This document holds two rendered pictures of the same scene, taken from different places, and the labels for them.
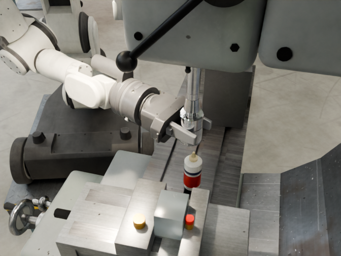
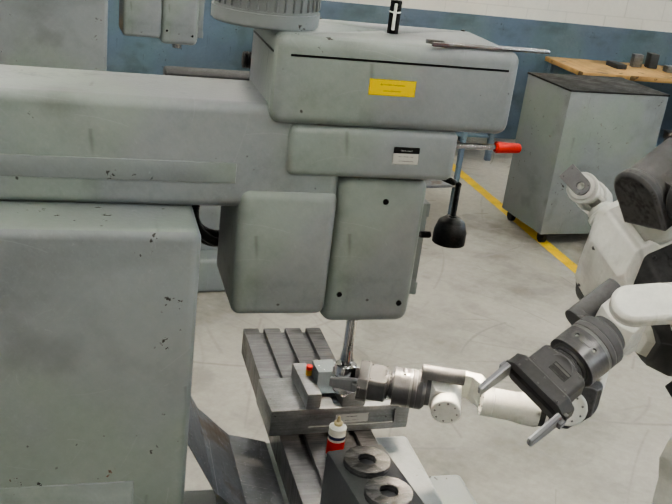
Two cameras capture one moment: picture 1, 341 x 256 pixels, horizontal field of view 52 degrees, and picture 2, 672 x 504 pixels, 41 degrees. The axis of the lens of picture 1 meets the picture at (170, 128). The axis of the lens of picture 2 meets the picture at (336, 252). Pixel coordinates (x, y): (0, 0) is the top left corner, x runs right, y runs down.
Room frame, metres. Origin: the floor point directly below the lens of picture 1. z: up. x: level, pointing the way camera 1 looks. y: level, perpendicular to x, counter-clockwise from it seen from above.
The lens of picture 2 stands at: (1.99, -1.02, 2.13)
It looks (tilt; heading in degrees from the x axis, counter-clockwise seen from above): 22 degrees down; 148
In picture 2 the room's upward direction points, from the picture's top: 7 degrees clockwise
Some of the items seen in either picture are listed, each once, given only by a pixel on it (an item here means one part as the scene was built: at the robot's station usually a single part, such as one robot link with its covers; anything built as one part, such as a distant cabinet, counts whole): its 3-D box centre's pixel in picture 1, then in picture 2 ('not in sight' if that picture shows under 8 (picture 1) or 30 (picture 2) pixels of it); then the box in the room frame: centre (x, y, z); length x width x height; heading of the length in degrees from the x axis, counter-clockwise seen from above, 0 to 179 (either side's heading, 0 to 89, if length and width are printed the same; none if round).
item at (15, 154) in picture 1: (24, 160); not in sight; (1.03, 0.62, 0.50); 0.20 x 0.05 x 0.20; 4
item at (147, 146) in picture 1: (148, 154); not in sight; (1.06, 0.10, 0.50); 0.20 x 0.05 x 0.20; 4
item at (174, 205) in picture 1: (171, 214); (324, 376); (0.37, 0.00, 1.04); 0.06 x 0.05 x 0.06; 168
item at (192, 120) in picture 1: (191, 114); (345, 364); (0.52, -0.04, 1.16); 0.05 x 0.05 x 0.01
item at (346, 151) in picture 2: not in sight; (357, 136); (0.51, -0.08, 1.68); 0.34 x 0.24 x 0.10; 75
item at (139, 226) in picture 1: (139, 221); not in sight; (0.35, 0.06, 1.05); 0.02 x 0.02 x 0.02
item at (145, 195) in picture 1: (142, 216); (345, 383); (0.39, 0.05, 1.02); 0.15 x 0.06 x 0.04; 168
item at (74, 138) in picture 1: (90, 106); not in sight; (1.29, 0.37, 0.59); 0.64 x 0.52 x 0.33; 4
